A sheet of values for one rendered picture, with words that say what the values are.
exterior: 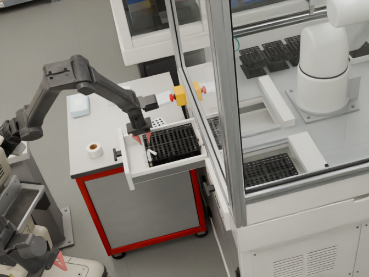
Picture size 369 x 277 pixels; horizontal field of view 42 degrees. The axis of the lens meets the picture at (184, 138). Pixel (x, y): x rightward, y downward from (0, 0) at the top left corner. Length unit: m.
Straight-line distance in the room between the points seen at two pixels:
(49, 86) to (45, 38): 3.59
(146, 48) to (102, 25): 2.30
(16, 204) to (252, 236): 0.84
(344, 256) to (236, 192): 0.69
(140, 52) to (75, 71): 1.27
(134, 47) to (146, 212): 0.89
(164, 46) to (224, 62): 1.53
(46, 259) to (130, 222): 1.07
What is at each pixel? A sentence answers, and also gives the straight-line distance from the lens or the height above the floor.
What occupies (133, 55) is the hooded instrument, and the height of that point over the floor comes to 0.86.
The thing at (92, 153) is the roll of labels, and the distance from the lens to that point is 2.27.
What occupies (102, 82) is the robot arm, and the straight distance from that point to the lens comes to 1.56.
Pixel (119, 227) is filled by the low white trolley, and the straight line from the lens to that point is 2.59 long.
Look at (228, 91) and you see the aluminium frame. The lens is 1.26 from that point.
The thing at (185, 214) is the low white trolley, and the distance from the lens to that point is 2.60.
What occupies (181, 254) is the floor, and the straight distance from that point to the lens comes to 2.78.
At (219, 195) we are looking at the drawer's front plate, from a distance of 1.78.
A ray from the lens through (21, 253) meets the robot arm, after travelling 1.49.
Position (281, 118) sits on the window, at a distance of 1.40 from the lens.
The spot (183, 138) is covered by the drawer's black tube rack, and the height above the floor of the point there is 0.90.
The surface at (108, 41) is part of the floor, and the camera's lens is 4.68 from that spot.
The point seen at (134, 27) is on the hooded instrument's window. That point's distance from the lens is 2.67.
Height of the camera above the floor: 2.28
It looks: 42 degrees down
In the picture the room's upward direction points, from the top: 11 degrees counter-clockwise
